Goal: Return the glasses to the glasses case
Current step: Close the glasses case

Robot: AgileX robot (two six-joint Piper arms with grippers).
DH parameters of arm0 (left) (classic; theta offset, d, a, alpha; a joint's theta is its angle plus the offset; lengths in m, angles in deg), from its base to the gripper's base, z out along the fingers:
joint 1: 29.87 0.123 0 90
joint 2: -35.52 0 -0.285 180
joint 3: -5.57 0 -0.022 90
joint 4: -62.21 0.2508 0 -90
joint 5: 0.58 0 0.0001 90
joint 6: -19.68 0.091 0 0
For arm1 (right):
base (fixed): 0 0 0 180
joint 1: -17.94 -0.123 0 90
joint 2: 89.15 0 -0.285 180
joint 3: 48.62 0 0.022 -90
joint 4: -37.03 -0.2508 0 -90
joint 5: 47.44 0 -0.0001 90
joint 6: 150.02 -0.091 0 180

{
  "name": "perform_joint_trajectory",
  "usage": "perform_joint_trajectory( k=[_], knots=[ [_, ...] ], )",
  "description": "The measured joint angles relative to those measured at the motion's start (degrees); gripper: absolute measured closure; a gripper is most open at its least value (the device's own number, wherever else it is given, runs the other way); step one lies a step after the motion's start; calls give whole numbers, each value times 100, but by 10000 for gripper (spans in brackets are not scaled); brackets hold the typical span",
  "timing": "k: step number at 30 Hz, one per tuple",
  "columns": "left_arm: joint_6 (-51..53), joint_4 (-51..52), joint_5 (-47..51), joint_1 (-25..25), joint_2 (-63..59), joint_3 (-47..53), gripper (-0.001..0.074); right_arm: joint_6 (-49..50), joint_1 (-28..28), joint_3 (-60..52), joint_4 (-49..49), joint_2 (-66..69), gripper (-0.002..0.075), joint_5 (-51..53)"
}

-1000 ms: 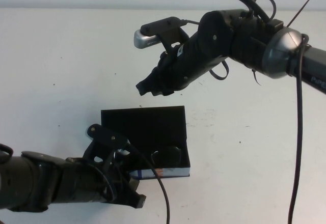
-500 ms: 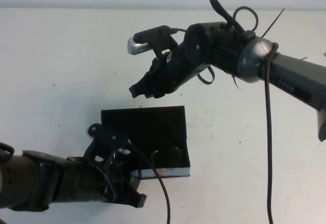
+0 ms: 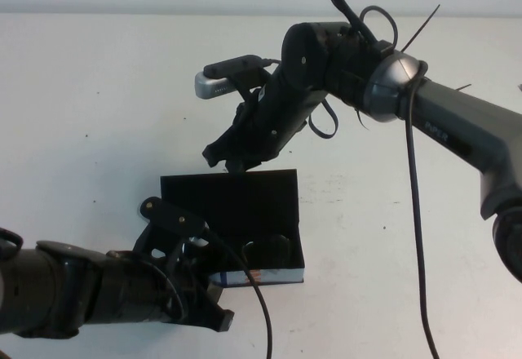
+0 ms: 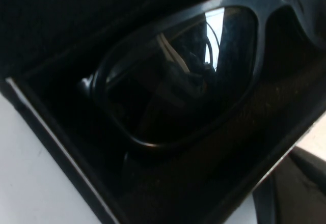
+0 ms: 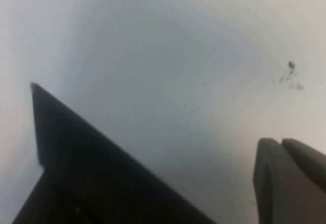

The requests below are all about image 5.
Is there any black printed glasses case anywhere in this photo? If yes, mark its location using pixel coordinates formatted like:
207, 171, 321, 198
11, 81, 218, 224

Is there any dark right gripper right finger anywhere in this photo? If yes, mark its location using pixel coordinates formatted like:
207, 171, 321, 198
281, 137, 326, 184

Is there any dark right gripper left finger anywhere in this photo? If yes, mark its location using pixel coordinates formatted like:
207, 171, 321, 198
252, 137, 326, 224

